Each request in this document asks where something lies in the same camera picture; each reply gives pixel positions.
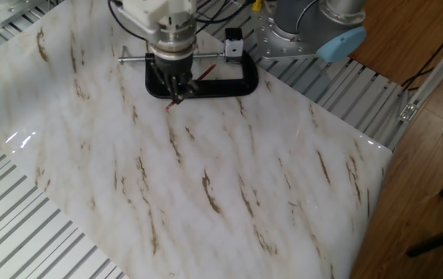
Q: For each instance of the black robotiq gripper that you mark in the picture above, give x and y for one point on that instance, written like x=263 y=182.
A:
x=173 y=69

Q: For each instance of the red pencil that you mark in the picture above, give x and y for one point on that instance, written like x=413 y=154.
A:
x=208 y=71

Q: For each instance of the black metal c-clamp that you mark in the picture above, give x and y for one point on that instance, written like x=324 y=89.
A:
x=225 y=88

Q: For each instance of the glossy marble pattern sheet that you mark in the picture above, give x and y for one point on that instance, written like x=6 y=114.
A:
x=167 y=174

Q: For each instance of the yellow plastic clip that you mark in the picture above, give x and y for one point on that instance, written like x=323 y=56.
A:
x=257 y=4

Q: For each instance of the silver perforated mounting plate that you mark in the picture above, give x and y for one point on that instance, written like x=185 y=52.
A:
x=8 y=13

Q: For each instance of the black stool legs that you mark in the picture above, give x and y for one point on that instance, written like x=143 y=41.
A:
x=438 y=239

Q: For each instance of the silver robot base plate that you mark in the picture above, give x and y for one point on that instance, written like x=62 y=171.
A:
x=268 y=38

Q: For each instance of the aluminium frame post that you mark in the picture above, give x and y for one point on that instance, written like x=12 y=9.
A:
x=430 y=81

